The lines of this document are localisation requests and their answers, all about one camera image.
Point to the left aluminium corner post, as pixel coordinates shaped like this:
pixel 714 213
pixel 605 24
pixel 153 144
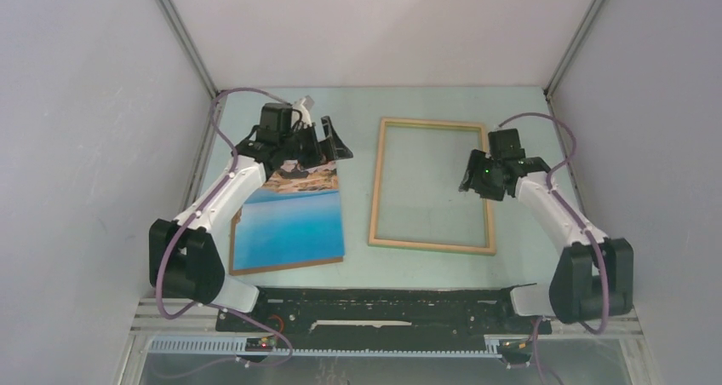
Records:
pixel 178 27

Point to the wooden picture frame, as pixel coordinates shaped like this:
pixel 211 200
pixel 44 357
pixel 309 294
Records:
pixel 416 200

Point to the right aluminium corner post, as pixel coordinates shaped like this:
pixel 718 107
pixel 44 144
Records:
pixel 575 45

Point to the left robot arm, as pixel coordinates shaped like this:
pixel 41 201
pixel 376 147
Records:
pixel 185 263

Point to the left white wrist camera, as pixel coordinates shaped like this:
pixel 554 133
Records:
pixel 301 113

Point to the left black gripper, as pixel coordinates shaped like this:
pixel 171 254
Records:
pixel 334 149

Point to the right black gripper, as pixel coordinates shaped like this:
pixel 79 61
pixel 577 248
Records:
pixel 478 160

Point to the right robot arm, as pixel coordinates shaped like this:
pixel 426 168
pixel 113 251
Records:
pixel 593 279

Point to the white cable duct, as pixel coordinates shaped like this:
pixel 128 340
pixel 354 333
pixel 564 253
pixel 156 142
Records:
pixel 251 346

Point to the landscape photo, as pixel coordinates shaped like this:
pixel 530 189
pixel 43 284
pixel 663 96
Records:
pixel 294 220

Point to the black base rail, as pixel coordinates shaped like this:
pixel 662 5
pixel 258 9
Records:
pixel 391 319

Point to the aluminium corner post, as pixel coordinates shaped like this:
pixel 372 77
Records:
pixel 178 27
pixel 575 45

